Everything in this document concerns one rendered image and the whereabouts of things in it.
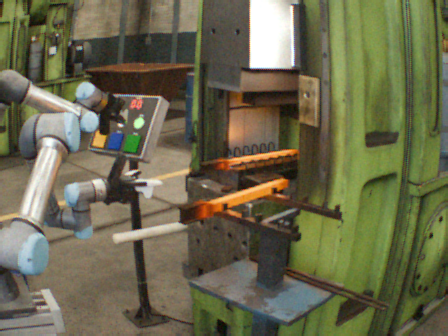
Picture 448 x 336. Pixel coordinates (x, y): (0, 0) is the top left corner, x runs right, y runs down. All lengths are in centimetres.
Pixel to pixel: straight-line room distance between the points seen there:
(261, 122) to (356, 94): 72
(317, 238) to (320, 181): 21
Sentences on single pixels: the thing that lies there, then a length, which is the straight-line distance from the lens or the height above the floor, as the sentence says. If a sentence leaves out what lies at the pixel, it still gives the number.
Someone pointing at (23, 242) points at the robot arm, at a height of 103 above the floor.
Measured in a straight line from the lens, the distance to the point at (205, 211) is 145.
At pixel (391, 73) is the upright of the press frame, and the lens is 203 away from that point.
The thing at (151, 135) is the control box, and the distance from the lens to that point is 228.
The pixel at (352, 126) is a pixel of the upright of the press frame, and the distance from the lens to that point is 174.
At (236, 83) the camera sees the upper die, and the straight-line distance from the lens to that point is 192.
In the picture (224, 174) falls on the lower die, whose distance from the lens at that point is 203.
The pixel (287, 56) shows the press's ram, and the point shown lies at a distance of 197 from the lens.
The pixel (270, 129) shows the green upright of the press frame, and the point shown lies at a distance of 238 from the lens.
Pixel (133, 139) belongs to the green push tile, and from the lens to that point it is 229.
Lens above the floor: 151
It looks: 15 degrees down
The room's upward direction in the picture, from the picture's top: 2 degrees clockwise
